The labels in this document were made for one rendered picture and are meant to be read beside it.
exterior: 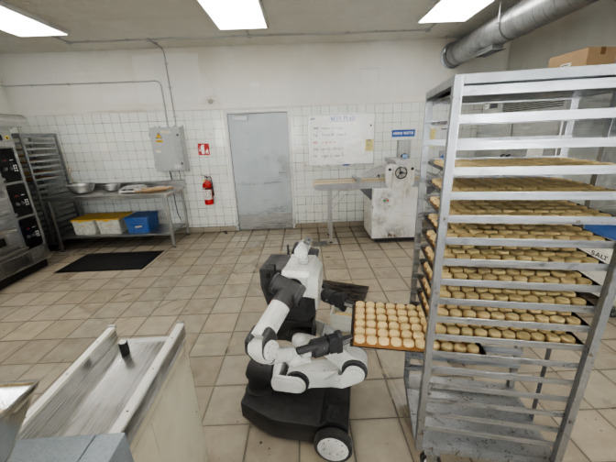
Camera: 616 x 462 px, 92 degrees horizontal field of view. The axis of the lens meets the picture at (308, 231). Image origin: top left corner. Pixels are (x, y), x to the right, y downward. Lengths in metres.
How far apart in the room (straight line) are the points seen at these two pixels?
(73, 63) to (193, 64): 1.86
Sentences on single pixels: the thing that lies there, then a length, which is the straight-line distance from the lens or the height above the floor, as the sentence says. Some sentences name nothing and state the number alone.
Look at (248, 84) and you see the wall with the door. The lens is 5.37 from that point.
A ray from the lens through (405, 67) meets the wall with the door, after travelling 5.59.
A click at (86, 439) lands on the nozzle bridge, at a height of 1.18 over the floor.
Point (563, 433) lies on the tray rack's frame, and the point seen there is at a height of 0.35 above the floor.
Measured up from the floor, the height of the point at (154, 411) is 0.81.
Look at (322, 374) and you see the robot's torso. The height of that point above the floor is 0.35.
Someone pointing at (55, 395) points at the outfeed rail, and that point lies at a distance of 1.35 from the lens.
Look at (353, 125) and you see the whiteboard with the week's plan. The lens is 5.31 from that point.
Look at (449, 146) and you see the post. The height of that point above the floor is 1.59.
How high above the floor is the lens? 1.65
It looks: 18 degrees down
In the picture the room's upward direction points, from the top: 2 degrees counter-clockwise
